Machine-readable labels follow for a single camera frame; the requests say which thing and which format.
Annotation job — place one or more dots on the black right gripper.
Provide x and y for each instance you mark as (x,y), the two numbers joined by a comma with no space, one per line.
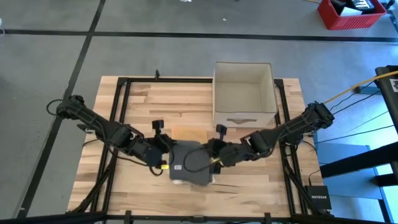
(230,152)

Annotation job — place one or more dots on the black device with white keys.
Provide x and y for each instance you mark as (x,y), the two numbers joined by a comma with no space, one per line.
(362,4)

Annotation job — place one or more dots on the small black table clamp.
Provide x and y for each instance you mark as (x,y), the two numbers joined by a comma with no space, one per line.
(157,74)

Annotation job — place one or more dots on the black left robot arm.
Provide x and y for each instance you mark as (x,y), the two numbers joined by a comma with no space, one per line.
(102,127)

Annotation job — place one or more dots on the yellow towel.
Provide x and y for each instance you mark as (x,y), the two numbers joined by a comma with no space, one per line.
(189,133)

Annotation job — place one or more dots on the grey waffle towel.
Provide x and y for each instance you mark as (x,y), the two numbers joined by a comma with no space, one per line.
(192,177)

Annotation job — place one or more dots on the black aluminium table frame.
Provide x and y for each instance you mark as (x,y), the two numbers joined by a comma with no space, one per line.
(199,80)

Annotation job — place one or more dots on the black Netgear switch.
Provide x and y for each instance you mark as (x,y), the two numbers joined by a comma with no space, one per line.
(318,197)

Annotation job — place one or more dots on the red plastic crate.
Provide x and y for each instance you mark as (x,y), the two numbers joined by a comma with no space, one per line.
(348,22)

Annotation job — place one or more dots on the black box-shaped device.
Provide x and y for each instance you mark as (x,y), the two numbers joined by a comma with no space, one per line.
(338,5)

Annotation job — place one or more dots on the black metal beam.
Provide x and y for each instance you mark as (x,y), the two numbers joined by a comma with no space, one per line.
(357,160)

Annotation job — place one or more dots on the beige fabric storage box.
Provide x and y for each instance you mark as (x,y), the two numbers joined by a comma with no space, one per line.
(244,93)

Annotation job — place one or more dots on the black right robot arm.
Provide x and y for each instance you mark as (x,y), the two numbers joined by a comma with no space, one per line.
(292,126)

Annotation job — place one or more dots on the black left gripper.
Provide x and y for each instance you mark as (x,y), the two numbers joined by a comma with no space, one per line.
(154,152)

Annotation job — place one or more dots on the black equipment stand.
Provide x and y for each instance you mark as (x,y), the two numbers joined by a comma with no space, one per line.
(388,99)

